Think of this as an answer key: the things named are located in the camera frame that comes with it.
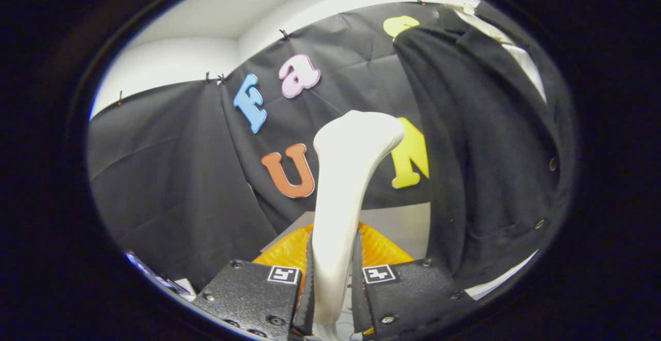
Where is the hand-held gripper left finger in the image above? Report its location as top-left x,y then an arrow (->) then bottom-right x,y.
192,223 -> 316,340

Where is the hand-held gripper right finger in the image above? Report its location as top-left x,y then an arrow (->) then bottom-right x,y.
351,221 -> 476,340

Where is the white garment steamer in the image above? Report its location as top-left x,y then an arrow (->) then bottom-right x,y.
311,110 -> 406,340

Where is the black suit jacket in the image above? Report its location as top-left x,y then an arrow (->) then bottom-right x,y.
392,3 -> 576,290

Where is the grey metal cabinet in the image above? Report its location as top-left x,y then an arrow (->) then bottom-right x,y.
261,201 -> 432,261

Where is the dark shiny device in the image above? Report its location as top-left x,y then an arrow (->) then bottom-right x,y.
125,251 -> 179,292

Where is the black backdrop cloth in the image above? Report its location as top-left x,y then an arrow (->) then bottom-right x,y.
87,1 -> 465,292

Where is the white mannequin torso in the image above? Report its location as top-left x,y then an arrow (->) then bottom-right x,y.
447,3 -> 547,300

